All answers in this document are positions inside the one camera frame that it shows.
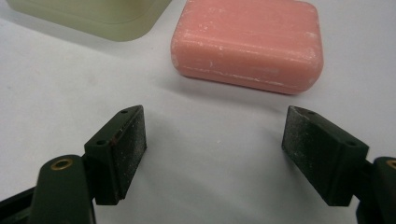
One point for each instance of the pink soap bar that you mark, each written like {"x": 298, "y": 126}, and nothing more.
{"x": 246, "y": 43}

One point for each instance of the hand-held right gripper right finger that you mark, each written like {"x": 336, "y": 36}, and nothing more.
{"x": 320, "y": 155}

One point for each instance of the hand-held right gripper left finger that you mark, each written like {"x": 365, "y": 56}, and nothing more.
{"x": 118, "y": 155}

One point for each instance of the pale green soap dish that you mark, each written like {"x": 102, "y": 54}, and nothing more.
{"x": 102, "y": 15}

